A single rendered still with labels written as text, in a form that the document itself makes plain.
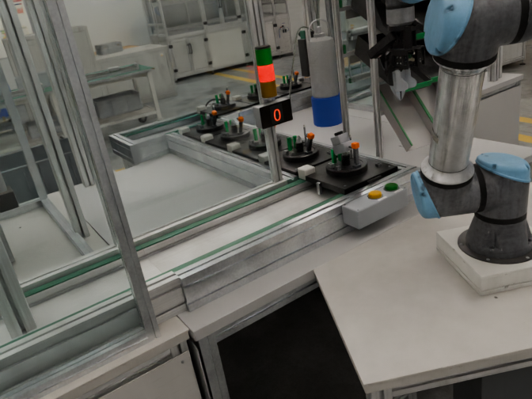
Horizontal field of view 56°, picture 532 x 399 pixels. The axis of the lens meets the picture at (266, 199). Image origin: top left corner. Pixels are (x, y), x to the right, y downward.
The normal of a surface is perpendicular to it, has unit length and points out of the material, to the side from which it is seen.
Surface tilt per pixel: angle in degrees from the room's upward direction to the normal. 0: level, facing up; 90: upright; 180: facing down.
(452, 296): 0
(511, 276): 90
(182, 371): 90
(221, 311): 0
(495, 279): 90
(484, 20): 93
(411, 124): 45
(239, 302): 0
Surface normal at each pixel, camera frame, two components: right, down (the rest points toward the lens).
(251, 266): 0.56, 0.25
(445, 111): -0.68, 0.55
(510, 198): 0.00, 0.44
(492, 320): -0.15, -0.91
